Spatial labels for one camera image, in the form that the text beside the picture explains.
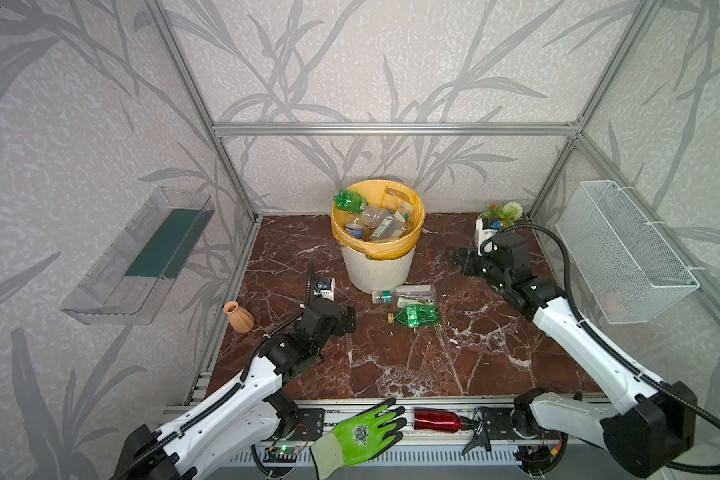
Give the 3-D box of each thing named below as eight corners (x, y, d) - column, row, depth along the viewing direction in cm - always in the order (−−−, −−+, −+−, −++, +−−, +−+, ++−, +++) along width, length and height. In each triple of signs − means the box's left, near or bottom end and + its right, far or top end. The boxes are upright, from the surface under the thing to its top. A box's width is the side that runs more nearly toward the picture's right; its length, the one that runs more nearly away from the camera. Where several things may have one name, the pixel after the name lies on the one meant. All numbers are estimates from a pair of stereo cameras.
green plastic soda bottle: (391, 334, 91) (392, 328, 88) (386, 316, 95) (386, 310, 92) (439, 322, 94) (441, 317, 91) (432, 305, 97) (434, 299, 95)
